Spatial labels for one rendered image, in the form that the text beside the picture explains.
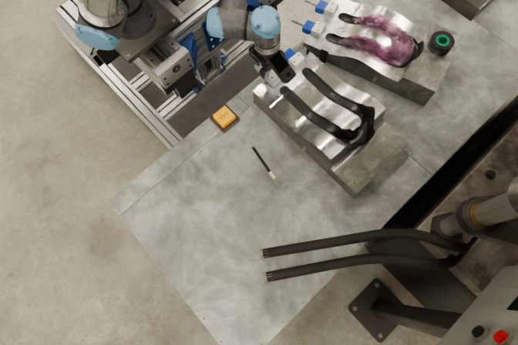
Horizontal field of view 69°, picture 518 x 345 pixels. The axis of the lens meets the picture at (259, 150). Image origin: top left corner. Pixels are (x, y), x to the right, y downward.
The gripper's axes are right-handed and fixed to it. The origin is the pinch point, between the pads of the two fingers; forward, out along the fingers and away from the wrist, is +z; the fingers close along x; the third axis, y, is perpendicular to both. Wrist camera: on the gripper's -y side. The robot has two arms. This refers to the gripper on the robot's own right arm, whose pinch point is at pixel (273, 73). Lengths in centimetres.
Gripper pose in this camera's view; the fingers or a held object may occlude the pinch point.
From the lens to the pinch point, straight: 131.0
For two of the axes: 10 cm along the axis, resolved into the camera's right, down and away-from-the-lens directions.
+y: -6.8, -7.2, 1.4
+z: 0.5, 1.5, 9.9
